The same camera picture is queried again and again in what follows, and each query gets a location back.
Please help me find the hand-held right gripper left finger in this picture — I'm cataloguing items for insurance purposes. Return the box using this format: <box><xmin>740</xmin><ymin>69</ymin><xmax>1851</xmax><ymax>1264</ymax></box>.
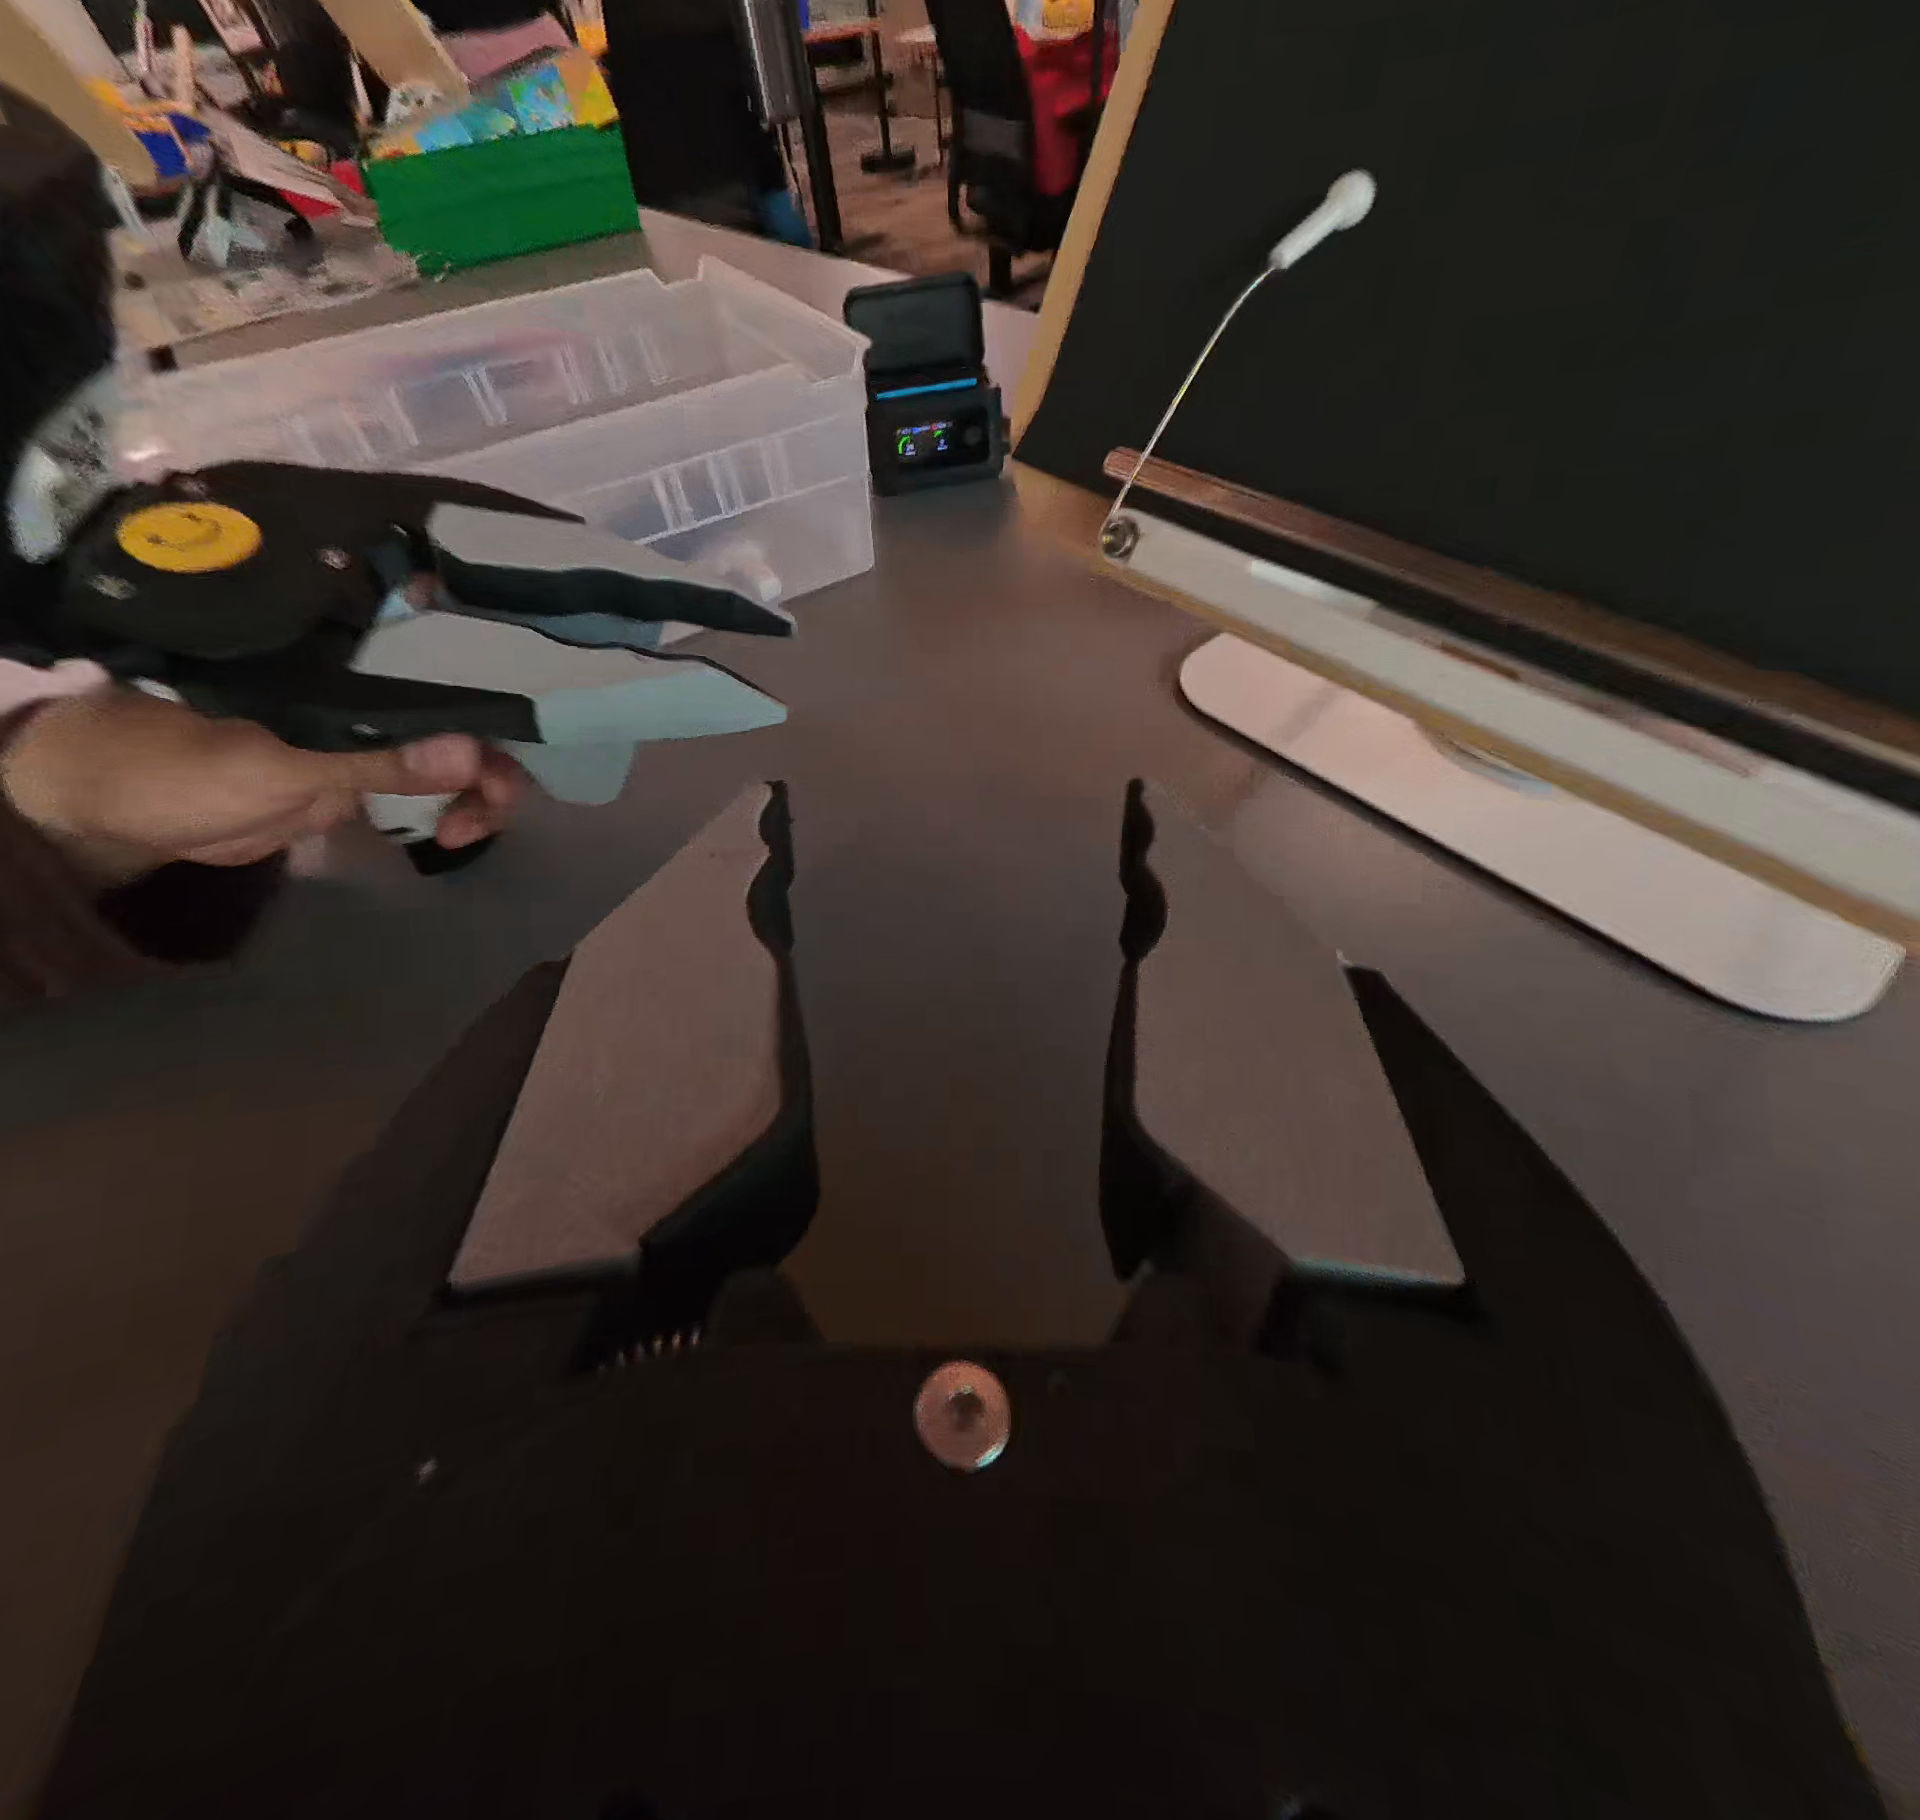
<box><xmin>447</xmin><ymin>782</ymin><xmax>824</xmax><ymax>1291</ymax></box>

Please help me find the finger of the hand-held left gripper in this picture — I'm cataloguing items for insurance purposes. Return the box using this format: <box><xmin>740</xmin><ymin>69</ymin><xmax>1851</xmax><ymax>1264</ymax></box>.
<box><xmin>350</xmin><ymin>614</ymin><xmax>794</xmax><ymax>809</ymax></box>
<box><xmin>404</xmin><ymin>505</ymin><xmax>797</xmax><ymax>645</ymax></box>

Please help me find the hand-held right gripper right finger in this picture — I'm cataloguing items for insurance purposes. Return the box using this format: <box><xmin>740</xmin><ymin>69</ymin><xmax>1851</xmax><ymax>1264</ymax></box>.
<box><xmin>1101</xmin><ymin>779</ymin><xmax>1468</xmax><ymax>1282</ymax></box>

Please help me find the person's left forearm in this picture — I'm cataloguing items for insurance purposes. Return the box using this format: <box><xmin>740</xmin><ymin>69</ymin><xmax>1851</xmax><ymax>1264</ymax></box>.
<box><xmin>0</xmin><ymin>800</ymin><xmax>290</xmax><ymax>1013</ymax></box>

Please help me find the person's left hand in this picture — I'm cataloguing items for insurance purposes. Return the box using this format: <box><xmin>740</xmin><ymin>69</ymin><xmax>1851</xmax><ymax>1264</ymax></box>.
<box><xmin>0</xmin><ymin>693</ymin><xmax>532</xmax><ymax>870</ymax></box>

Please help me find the clear plastic bin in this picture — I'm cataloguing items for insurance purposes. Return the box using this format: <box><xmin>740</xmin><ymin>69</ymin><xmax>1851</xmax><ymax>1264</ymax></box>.
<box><xmin>420</xmin><ymin>357</ymin><xmax>881</xmax><ymax>605</ymax></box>
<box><xmin>143</xmin><ymin>256</ymin><xmax>875</xmax><ymax>502</ymax></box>

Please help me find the clear plastic bag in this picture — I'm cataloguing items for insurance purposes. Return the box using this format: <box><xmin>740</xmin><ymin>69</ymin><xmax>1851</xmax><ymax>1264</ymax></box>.
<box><xmin>114</xmin><ymin>221</ymin><xmax>424</xmax><ymax>353</ymax></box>

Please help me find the green plastic bin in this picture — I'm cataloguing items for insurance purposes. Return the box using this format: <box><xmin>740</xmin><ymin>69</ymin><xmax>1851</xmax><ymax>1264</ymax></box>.
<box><xmin>362</xmin><ymin>121</ymin><xmax>645</xmax><ymax>277</ymax></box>

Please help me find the white stand base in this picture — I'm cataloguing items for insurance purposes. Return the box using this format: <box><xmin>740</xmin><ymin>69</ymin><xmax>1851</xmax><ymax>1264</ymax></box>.
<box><xmin>1177</xmin><ymin>633</ymin><xmax>1909</xmax><ymax>1024</ymax></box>

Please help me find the black device with screen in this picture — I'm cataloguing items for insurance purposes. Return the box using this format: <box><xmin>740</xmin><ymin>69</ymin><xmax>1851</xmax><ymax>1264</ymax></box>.
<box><xmin>845</xmin><ymin>274</ymin><xmax>1010</xmax><ymax>499</ymax></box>

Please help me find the black office chair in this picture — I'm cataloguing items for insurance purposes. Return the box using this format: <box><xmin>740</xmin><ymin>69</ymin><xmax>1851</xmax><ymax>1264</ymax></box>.
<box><xmin>901</xmin><ymin>0</ymin><xmax>1116</xmax><ymax>296</ymax></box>

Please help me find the red cloth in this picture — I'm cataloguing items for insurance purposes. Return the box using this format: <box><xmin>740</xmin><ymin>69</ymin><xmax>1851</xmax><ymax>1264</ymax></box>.
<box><xmin>1010</xmin><ymin>27</ymin><xmax>1119</xmax><ymax>187</ymax></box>

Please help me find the black board with wooden edge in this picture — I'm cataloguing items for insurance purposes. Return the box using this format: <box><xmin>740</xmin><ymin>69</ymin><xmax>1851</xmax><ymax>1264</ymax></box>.
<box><xmin>1010</xmin><ymin>0</ymin><xmax>1920</xmax><ymax>937</ymax></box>

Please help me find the white-tipped wire clip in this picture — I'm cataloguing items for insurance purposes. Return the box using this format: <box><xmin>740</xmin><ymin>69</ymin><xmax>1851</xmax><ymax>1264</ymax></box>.
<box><xmin>1101</xmin><ymin>171</ymin><xmax>1381</xmax><ymax>560</ymax></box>

